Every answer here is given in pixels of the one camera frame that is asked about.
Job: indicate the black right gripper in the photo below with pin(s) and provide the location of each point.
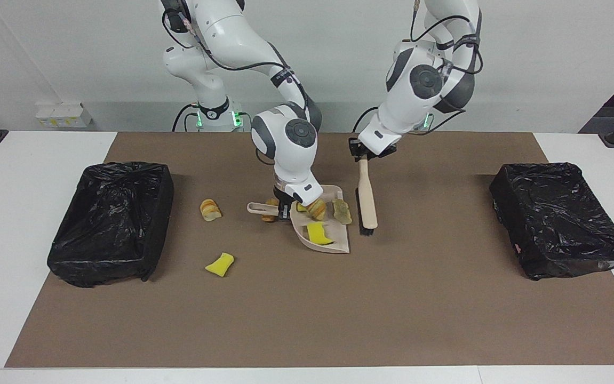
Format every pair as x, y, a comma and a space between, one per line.
282, 194

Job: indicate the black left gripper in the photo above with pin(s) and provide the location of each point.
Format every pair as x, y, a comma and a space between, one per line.
384, 153

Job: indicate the orange corn-textured bread roll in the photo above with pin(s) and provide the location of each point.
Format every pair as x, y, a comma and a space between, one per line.
270, 217

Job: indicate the yellow sponge with green side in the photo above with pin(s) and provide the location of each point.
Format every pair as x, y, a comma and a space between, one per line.
301, 207

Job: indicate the large striped croissant piece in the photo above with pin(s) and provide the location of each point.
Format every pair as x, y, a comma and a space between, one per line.
317, 209

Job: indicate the large notched yellow sponge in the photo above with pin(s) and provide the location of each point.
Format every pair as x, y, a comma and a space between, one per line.
318, 233

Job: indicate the beige hand brush black bristles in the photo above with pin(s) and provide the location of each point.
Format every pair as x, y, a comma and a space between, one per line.
367, 202

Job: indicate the pale bread chunk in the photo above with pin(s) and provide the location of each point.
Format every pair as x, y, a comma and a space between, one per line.
342, 212

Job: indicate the beige plastic dustpan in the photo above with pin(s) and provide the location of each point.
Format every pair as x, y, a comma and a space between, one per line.
333, 246

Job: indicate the small striped croissant piece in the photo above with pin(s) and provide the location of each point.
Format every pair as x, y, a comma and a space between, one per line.
210, 210

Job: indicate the yellow sponge piece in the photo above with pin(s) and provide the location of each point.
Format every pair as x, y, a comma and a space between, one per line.
220, 264

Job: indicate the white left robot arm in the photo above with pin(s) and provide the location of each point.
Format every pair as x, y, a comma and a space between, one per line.
408, 106

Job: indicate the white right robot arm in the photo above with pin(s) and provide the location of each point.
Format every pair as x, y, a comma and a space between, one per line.
285, 149

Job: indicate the bin with black bag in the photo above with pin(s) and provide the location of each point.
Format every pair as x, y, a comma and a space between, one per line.
557, 218
109, 224

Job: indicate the brown table mat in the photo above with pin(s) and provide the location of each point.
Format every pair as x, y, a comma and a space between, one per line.
306, 330

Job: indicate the white wall power box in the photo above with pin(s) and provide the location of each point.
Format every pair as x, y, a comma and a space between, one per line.
64, 114

